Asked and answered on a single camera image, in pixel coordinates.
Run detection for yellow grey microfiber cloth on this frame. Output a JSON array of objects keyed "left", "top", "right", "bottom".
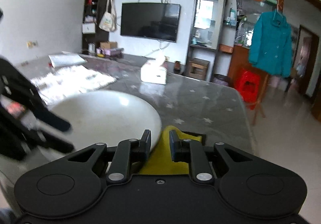
[{"left": 139, "top": 125, "right": 207, "bottom": 175}]

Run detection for large white bowl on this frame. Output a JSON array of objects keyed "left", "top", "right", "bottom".
[{"left": 51, "top": 90, "right": 162, "bottom": 151}]

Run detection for papers on table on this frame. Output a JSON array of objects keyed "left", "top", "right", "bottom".
[{"left": 48, "top": 54, "right": 87, "bottom": 68}]

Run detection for white patterned towel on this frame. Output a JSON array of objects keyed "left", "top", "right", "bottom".
[{"left": 31, "top": 65, "right": 116, "bottom": 105}]

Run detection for dark waste basket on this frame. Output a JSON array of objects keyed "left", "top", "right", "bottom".
[{"left": 212, "top": 74, "right": 230, "bottom": 87}]

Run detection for white tissue box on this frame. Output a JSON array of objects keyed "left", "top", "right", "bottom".
[{"left": 140, "top": 60, "right": 167, "bottom": 85}]

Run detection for small wooden stool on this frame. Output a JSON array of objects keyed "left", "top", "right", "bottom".
[{"left": 187, "top": 58, "right": 210, "bottom": 81}]

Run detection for red plastic stool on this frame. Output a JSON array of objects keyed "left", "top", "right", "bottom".
[{"left": 233, "top": 68, "right": 261, "bottom": 110}]

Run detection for cardboard box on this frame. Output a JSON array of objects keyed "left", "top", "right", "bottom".
[{"left": 100, "top": 42, "right": 118, "bottom": 49}]

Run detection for wooden counter cabinet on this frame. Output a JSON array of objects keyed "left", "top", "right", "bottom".
[{"left": 228, "top": 45, "right": 251, "bottom": 84}]

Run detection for canvas tote bag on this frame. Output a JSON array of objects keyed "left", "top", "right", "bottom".
[{"left": 99, "top": 0, "right": 116, "bottom": 32}]

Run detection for dark shelf unit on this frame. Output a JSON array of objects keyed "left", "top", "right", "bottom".
[{"left": 82, "top": 0, "right": 109, "bottom": 55}]

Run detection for teal hanging jacket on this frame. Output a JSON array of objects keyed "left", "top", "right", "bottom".
[{"left": 248, "top": 10, "right": 293, "bottom": 78}]

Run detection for glass display cabinet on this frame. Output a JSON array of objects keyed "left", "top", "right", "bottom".
[{"left": 186, "top": 0, "right": 225, "bottom": 81}]

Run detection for wall mounted black television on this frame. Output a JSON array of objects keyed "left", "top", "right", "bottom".
[{"left": 120, "top": 2, "right": 181, "bottom": 42}]

